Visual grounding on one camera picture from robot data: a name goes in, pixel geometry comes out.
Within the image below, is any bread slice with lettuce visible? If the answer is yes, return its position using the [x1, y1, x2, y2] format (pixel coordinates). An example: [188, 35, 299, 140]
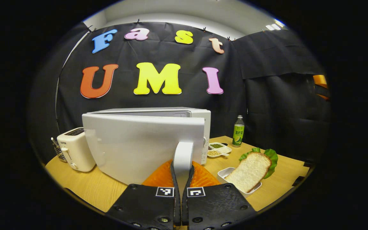
[224, 148, 278, 193]

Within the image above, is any white toaster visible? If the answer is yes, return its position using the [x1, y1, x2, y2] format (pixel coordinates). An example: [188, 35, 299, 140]
[57, 127, 96, 172]

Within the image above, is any small ceiling light panel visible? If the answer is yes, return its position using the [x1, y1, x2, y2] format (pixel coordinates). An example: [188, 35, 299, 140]
[265, 20, 285, 31]

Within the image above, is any white microwave oven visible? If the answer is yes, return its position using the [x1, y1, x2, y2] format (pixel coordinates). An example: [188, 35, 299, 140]
[82, 107, 211, 195]

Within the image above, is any wire utensil basket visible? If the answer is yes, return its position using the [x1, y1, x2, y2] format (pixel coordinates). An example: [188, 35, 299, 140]
[50, 137, 67, 163]

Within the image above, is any white rectangular dish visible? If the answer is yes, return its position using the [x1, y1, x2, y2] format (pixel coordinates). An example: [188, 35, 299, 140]
[218, 167, 262, 195]

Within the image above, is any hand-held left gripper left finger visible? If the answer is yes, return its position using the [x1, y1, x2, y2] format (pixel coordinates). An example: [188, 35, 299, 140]
[106, 160, 182, 230]

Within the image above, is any green drink bottle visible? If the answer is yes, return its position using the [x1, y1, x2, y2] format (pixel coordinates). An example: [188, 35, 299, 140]
[232, 115, 245, 148]

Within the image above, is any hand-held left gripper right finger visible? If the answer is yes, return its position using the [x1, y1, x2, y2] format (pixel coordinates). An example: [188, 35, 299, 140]
[181, 160, 256, 230]

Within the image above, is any black backdrop cloth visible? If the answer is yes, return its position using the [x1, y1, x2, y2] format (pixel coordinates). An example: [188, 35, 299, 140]
[27, 22, 331, 163]

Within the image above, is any divided dish with beans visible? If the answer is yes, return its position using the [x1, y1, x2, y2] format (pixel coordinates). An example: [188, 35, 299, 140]
[207, 142, 232, 158]

